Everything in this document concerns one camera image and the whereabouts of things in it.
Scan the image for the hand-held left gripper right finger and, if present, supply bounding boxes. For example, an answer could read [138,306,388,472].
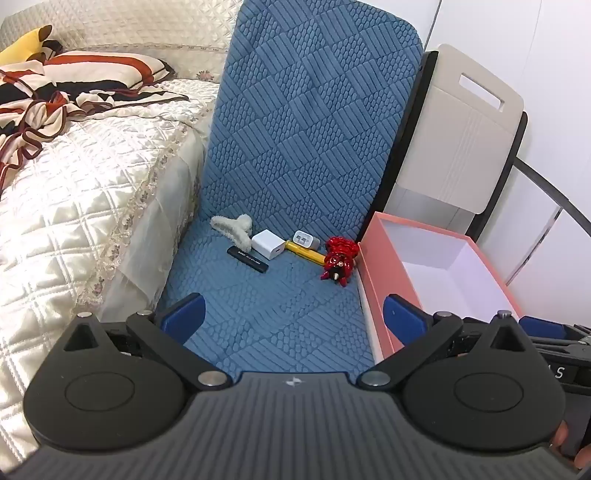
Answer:
[356,294,536,391]

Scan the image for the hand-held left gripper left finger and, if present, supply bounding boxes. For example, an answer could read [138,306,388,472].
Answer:
[62,293,232,391]

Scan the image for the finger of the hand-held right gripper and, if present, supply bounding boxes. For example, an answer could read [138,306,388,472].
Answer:
[518,316,591,357]

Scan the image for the pink cardboard box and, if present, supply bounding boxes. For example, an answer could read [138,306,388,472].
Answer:
[358,211,525,365]

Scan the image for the plain white charger cube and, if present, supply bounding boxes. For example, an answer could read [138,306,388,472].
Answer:
[252,229,279,262]

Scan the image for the yellow handled screwdriver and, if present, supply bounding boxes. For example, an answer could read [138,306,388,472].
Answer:
[285,240,328,265]

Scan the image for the person's right hand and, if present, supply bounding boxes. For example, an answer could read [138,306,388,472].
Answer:
[551,422,591,472]

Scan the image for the black rectangular stick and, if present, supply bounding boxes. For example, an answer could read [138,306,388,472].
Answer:
[226,246,270,274]

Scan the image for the white cabinet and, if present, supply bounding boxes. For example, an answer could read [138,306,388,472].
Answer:
[501,157,591,319]

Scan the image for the red toy figure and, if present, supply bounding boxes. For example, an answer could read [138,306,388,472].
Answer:
[320,236,360,288]

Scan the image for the cream fluffy hair claw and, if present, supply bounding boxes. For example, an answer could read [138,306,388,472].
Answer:
[210,213,253,242]

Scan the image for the white charger with prongs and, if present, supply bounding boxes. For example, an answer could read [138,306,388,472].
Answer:
[293,229,319,252]

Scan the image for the bed with cream quilted cover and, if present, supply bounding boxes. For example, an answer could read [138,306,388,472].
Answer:
[0,0,245,464]

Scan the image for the beige folding chair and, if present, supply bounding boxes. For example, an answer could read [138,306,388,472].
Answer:
[374,44,529,241]

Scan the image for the blue quilted mat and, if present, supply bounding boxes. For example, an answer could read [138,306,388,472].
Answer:
[157,0,424,376]

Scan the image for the striped blanket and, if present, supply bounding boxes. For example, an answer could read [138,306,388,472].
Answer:
[0,60,190,186]

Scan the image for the striped pillow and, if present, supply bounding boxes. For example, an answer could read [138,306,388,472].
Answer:
[44,51,177,92]

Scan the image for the yellow plush toy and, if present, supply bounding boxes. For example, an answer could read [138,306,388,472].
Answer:
[0,25,64,66]

